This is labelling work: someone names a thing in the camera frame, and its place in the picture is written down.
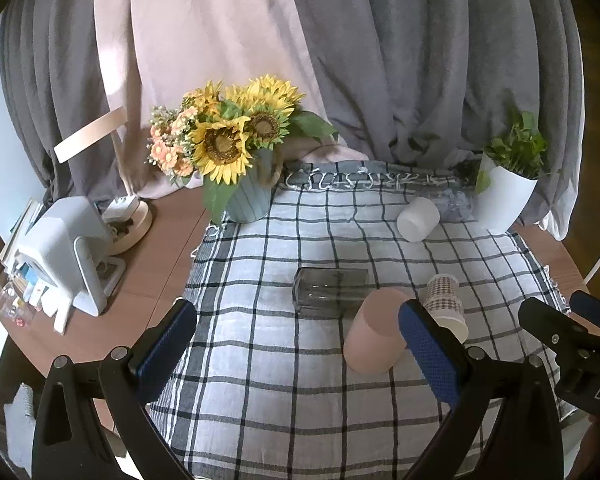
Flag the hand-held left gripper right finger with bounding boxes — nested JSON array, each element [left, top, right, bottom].
[[399, 299, 565, 480]]

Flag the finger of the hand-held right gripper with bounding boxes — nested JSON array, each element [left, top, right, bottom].
[[570, 290, 600, 339], [518, 297, 600, 362]]

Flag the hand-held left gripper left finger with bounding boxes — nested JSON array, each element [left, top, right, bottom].
[[31, 299, 198, 480]]

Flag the pink cup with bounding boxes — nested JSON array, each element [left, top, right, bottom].
[[343, 289, 416, 374]]

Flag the brown patterned paper cup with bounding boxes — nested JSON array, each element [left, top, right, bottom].
[[422, 273, 470, 342]]

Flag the grey transparent square cup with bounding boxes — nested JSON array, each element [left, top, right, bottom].
[[292, 267, 370, 318]]

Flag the white cup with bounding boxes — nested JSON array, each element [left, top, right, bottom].
[[396, 197, 441, 243]]

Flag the clear plastic cup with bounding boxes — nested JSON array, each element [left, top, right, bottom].
[[0, 280, 37, 327]]

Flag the black white checked tablecloth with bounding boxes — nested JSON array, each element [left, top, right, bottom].
[[147, 160, 576, 480]]

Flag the green plant in white pot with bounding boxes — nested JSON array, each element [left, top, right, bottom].
[[472, 110, 561, 233]]

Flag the clear plastic bag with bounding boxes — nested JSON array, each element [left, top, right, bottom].
[[420, 187, 477, 223]]

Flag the white charger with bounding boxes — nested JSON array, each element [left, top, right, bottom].
[[102, 196, 141, 223]]

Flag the white cloth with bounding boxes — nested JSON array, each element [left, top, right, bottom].
[[4, 384, 37, 467]]

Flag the white desktop device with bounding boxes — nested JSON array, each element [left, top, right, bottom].
[[15, 196, 126, 317]]

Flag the blue-grey ribbed vase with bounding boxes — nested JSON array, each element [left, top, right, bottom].
[[223, 147, 276, 224]]

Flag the sunflower bouquet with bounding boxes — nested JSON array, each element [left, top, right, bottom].
[[146, 75, 339, 223]]

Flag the white desk lamp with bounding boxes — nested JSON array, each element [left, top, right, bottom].
[[54, 106, 153, 256]]

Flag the grey curtain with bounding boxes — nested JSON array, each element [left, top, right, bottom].
[[284, 0, 587, 241], [0, 0, 131, 203]]

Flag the pink curtain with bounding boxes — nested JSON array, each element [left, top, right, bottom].
[[87, 0, 371, 201]]

